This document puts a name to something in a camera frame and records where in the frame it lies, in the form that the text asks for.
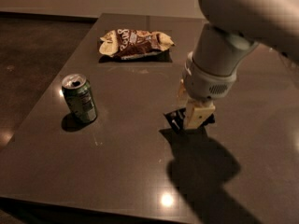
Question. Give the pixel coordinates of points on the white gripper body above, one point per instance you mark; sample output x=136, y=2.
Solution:
x=204, y=83

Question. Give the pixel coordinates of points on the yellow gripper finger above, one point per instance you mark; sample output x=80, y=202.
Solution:
x=197, y=112
x=182, y=93

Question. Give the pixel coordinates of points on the black rxbar chocolate bar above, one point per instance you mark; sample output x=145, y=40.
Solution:
x=176, y=120

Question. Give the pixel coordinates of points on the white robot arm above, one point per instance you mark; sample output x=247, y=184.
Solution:
x=233, y=30

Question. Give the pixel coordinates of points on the brown chip bag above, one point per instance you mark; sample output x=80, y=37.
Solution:
x=129, y=44

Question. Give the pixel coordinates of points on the green soda can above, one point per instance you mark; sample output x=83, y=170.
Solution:
x=79, y=98

